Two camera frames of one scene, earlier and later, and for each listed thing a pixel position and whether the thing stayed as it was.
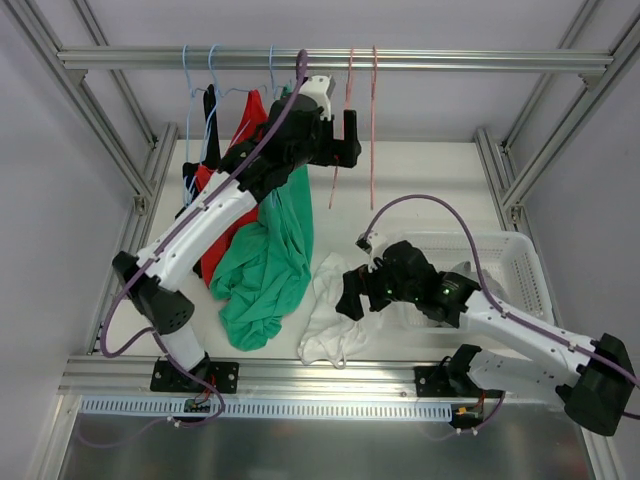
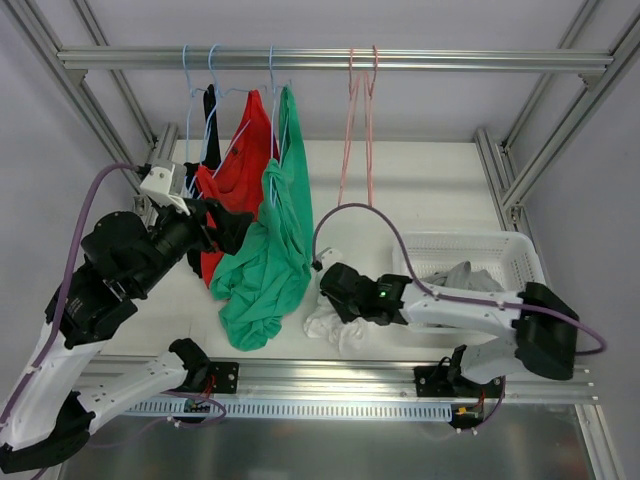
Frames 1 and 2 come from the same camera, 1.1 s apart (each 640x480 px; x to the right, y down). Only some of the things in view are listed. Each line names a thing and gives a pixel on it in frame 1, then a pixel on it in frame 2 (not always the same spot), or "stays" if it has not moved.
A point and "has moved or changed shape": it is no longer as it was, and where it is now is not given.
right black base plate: [440, 381] stays
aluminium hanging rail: [82, 59] stays
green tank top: [264, 278] stays
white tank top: [332, 336] has moved or changed shape
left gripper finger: [350, 130] -> [230, 227]
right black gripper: [368, 288] -> [338, 282]
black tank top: [212, 149] stays
